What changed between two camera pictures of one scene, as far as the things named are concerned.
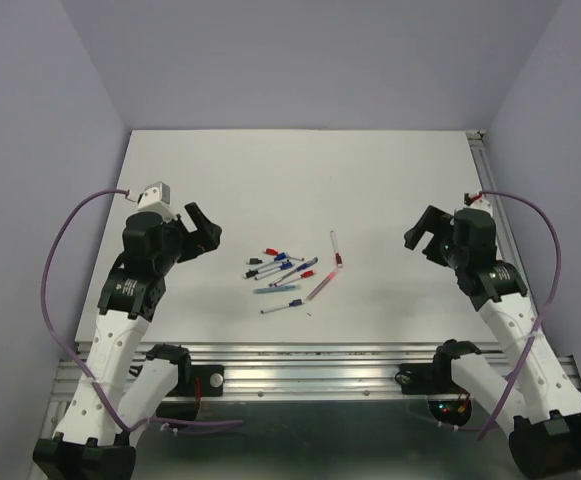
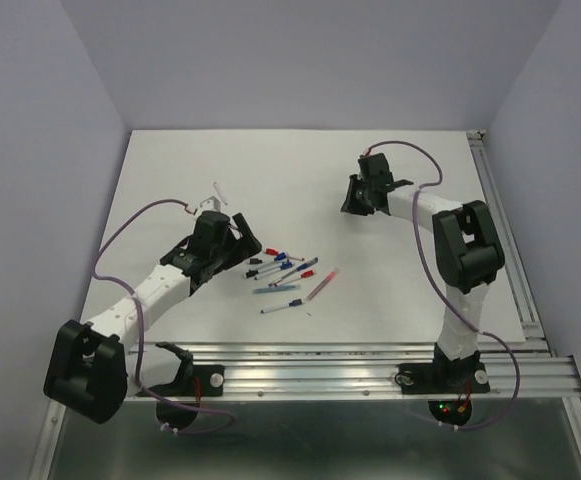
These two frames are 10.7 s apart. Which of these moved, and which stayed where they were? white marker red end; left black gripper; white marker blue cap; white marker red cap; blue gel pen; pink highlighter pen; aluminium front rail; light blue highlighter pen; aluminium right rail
Moved: left black gripper; white marker red end
Stayed: white marker blue cap; white marker red cap; aluminium right rail; pink highlighter pen; blue gel pen; light blue highlighter pen; aluminium front rail
